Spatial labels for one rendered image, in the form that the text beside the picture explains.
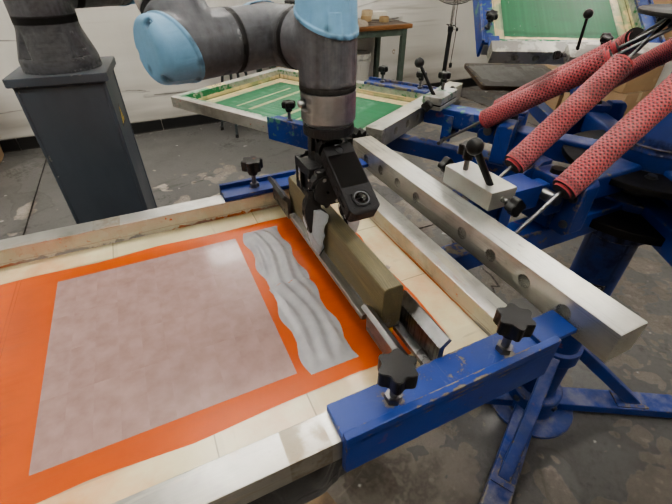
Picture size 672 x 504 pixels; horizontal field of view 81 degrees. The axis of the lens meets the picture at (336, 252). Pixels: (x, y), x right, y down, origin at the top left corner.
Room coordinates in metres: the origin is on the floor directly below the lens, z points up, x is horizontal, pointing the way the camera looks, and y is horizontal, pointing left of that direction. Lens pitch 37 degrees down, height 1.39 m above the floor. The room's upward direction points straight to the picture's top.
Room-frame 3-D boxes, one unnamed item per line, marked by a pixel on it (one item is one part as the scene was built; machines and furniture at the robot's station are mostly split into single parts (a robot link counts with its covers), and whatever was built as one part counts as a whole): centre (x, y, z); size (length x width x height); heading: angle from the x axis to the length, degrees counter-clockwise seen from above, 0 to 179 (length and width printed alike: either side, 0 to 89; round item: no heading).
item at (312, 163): (0.55, 0.01, 1.15); 0.09 x 0.08 x 0.12; 25
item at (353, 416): (0.28, -0.14, 0.97); 0.30 x 0.05 x 0.07; 115
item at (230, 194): (0.79, 0.10, 0.97); 0.30 x 0.05 x 0.07; 115
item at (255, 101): (1.40, -0.01, 1.05); 1.08 x 0.61 x 0.23; 55
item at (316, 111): (0.54, 0.01, 1.23); 0.08 x 0.08 x 0.05
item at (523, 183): (0.67, -0.31, 1.02); 0.17 x 0.06 x 0.05; 115
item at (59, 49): (0.92, 0.59, 1.25); 0.15 x 0.15 x 0.10
